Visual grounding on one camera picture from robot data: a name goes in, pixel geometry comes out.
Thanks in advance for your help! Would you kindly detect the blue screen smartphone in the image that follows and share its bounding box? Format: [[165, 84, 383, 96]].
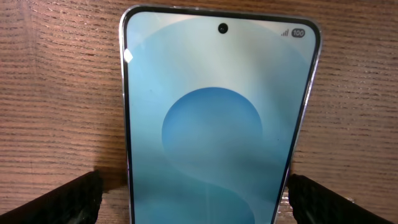
[[119, 4, 322, 224]]

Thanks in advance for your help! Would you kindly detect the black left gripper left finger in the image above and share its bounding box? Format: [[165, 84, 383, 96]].
[[1, 170, 103, 224]]

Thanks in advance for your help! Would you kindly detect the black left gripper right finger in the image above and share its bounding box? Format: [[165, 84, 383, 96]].
[[287, 174, 392, 224]]

